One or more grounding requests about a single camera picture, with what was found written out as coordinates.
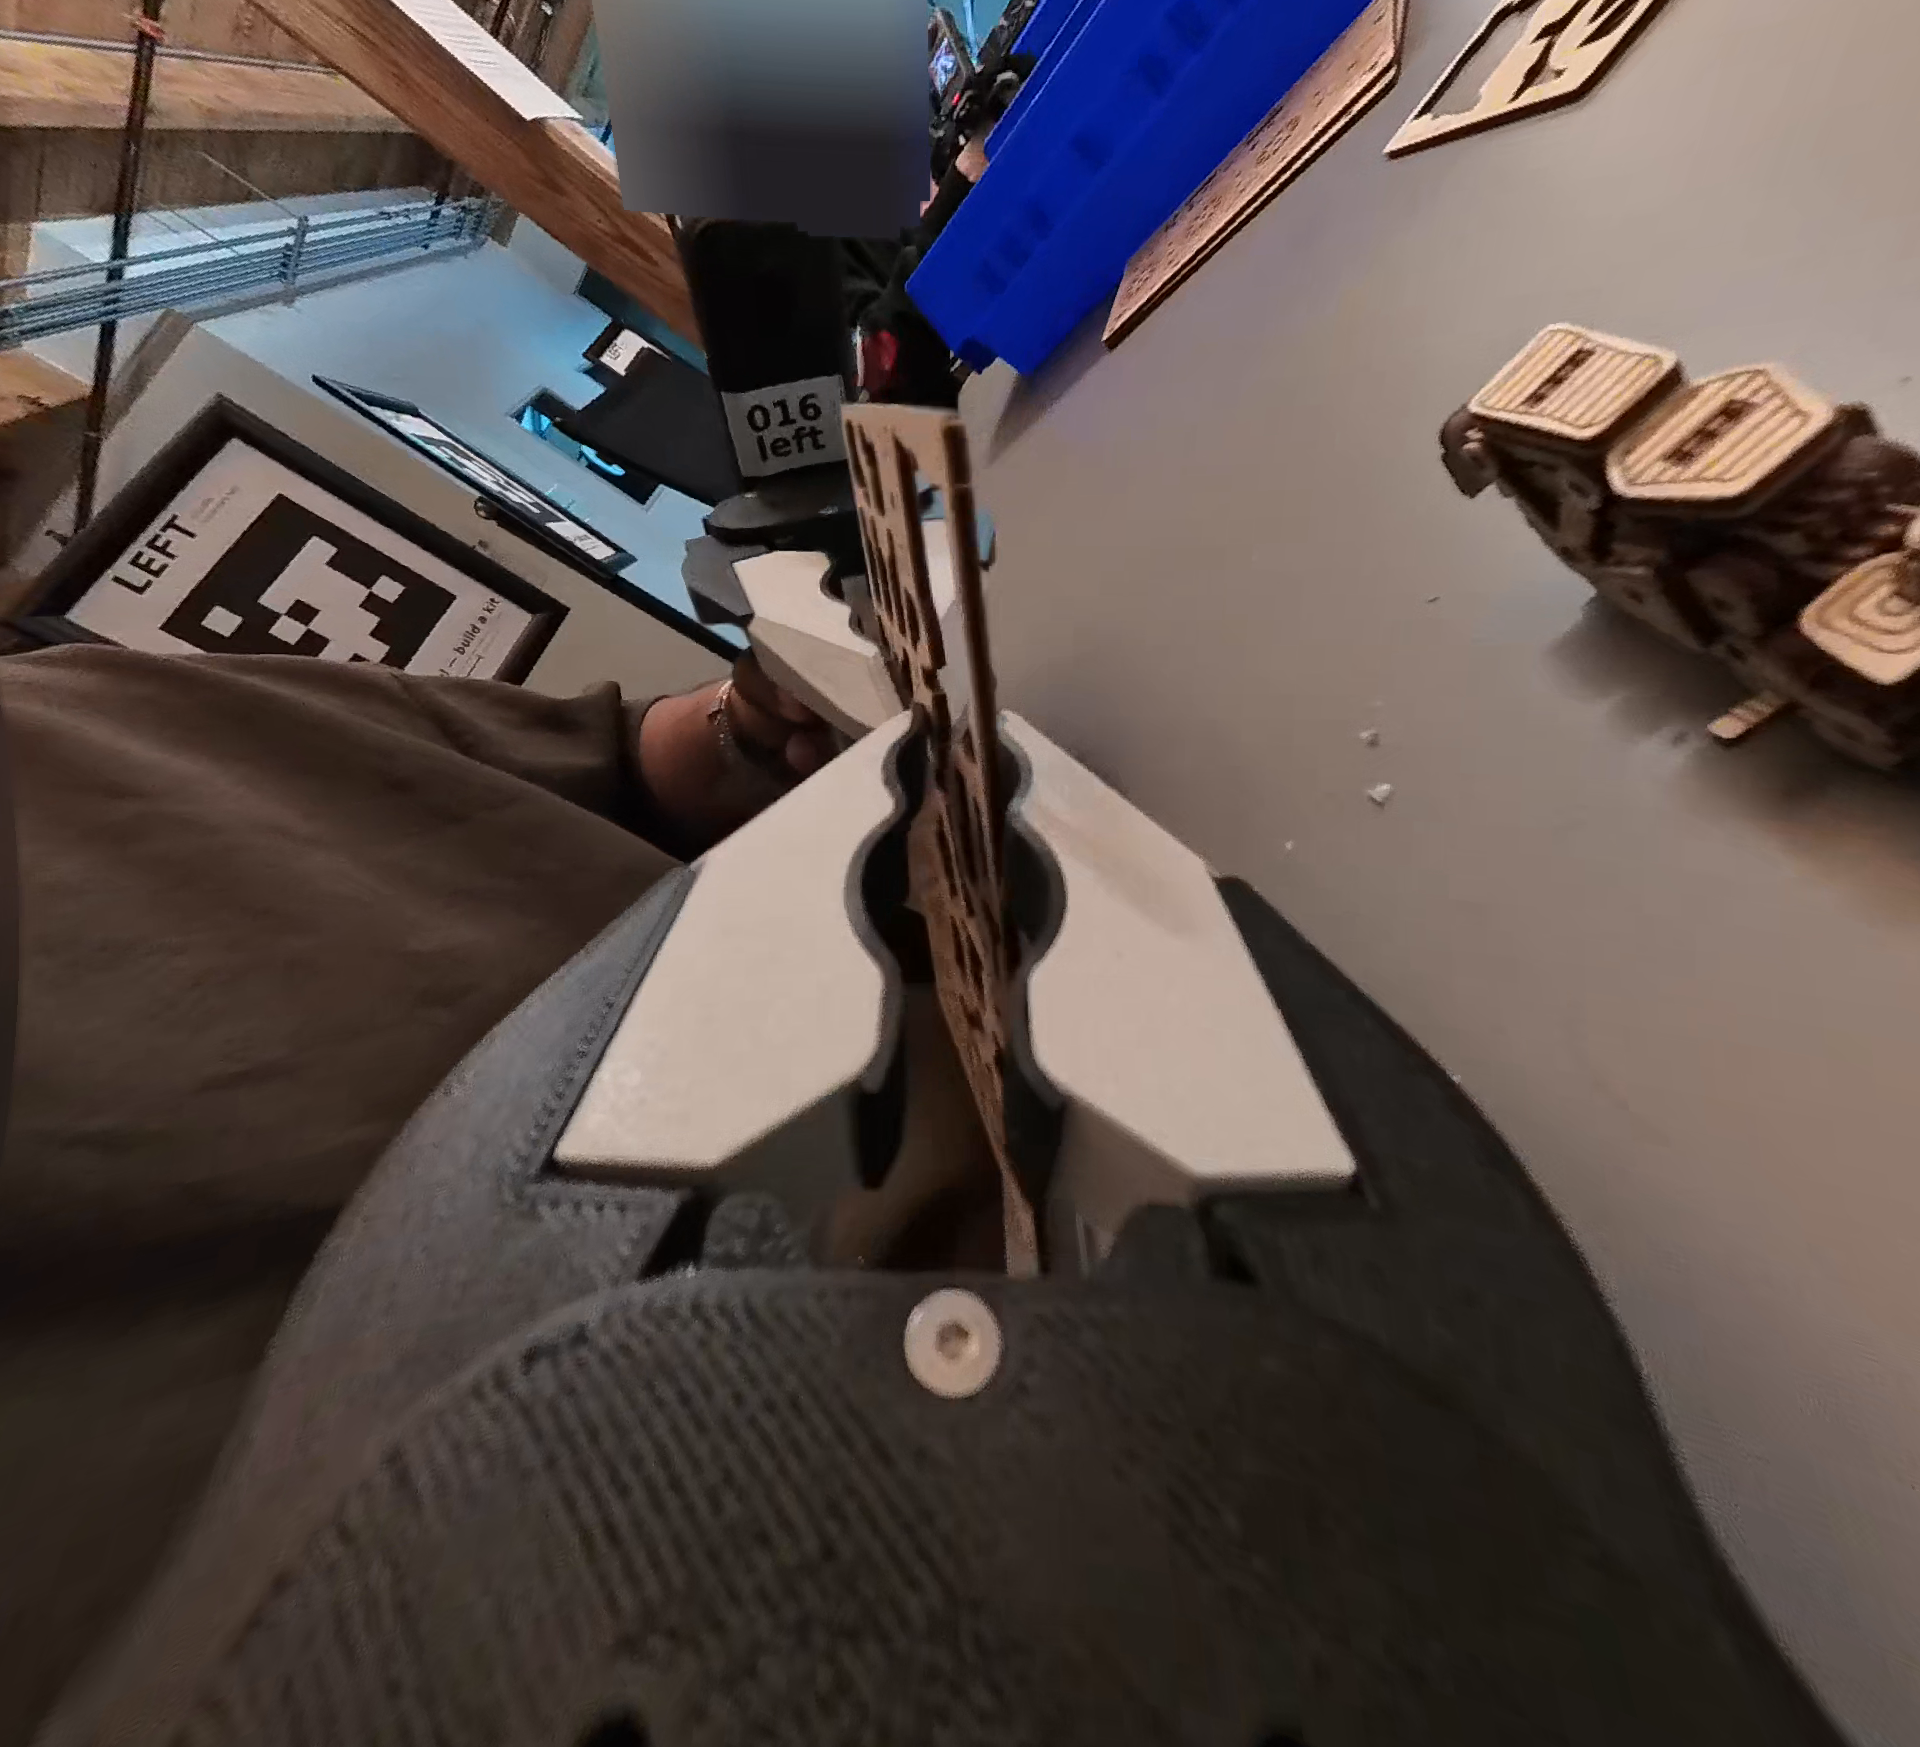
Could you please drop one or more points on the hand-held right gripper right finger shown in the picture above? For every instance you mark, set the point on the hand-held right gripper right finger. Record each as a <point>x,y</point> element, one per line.
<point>1184,1028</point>

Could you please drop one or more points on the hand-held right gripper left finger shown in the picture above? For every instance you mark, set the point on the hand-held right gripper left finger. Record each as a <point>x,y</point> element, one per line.
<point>721,1010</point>

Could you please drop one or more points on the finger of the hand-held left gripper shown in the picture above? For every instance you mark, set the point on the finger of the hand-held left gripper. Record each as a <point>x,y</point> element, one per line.
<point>819,645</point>
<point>977,547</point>

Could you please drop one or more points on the wooden puzzle sheet with gears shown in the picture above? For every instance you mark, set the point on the wooden puzzle sheet with gears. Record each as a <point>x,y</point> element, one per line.
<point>961,937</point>

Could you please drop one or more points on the person's left forearm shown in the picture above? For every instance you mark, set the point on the person's left forearm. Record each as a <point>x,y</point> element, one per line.
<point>677,773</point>

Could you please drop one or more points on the person's left hand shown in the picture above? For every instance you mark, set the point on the person's left hand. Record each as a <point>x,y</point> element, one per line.
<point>775,736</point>

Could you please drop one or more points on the silver watch band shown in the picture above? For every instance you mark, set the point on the silver watch band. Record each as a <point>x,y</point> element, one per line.
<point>725,723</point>

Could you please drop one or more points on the white paper sheet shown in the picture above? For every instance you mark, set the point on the white paper sheet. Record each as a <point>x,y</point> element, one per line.
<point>436,14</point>

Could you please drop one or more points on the brown shirt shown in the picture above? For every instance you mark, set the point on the brown shirt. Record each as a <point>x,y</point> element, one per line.
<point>270,951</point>

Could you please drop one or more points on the blue plastic bin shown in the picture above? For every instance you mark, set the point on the blue plastic bin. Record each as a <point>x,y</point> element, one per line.
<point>1167,51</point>

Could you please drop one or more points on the stack of wooden sheets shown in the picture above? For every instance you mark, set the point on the stack of wooden sheets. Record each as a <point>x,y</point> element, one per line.
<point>1274,174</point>

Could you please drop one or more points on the framed marker poster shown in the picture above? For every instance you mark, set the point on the framed marker poster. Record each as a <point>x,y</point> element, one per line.
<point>302,580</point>

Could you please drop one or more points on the wooden gear model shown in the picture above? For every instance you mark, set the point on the wooden gear model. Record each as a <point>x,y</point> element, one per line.
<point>1710,440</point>

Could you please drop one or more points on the framed wall poster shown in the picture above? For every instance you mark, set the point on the framed wall poster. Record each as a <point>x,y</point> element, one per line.
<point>483,472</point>

